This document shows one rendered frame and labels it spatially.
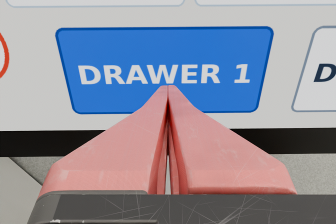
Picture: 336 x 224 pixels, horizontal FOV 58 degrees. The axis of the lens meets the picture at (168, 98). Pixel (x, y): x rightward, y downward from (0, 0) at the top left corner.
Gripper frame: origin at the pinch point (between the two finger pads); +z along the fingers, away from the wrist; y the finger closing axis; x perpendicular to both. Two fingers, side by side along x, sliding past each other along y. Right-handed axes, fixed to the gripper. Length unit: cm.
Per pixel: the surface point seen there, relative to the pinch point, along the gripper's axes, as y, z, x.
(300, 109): -6.7, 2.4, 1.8
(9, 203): 39, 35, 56
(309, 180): -51, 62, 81
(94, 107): 3.7, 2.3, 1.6
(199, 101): -1.6, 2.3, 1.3
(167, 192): 0, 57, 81
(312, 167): -53, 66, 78
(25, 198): 39, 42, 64
